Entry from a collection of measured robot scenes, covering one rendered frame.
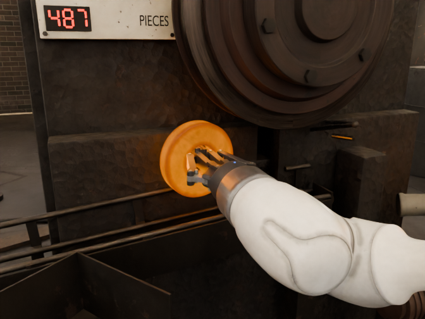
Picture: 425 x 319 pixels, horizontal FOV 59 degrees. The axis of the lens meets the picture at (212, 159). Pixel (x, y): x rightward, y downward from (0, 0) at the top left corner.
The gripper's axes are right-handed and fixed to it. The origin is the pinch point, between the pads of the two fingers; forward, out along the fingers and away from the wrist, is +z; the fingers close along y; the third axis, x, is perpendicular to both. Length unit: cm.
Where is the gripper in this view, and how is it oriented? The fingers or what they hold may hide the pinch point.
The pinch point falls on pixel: (197, 150)
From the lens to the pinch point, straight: 75.7
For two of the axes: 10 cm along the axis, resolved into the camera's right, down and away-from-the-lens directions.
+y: 9.3, -1.1, 3.5
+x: 0.2, -9.4, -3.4
